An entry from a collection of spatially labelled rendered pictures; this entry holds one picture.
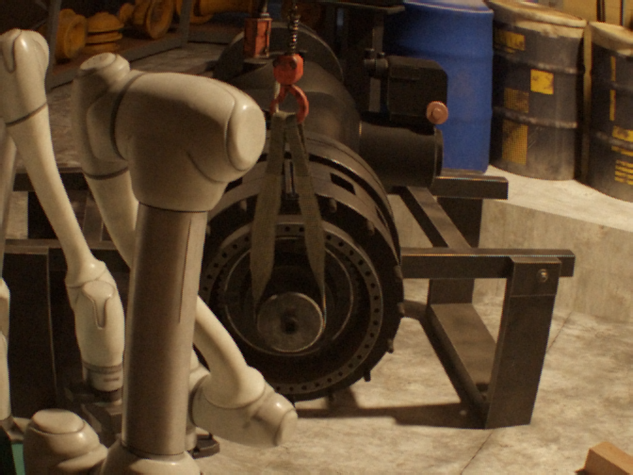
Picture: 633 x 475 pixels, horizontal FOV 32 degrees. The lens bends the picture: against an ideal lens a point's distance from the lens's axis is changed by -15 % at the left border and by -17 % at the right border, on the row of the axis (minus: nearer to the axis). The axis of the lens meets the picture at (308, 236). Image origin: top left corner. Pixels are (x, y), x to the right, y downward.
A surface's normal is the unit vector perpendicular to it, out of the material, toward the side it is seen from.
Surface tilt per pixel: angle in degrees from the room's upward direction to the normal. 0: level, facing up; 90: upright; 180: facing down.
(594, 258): 90
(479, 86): 90
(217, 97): 35
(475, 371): 0
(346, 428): 0
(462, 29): 90
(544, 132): 90
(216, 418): 103
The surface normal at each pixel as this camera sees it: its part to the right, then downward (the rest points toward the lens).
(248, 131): 0.87, 0.11
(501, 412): 0.13, 0.31
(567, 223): -0.41, 0.25
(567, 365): 0.06, -0.95
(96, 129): -0.61, 0.42
